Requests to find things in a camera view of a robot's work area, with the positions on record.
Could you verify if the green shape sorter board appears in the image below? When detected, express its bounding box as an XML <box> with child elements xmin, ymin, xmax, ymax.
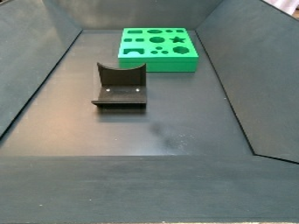
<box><xmin>117</xmin><ymin>28</ymin><xmax>199</xmax><ymax>73</ymax></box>

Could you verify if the black curved block holder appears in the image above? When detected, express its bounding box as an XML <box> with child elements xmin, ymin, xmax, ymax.
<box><xmin>92</xmin><ymin>63</ymin><xmax>147</xmax><ymax>106</ymax></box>

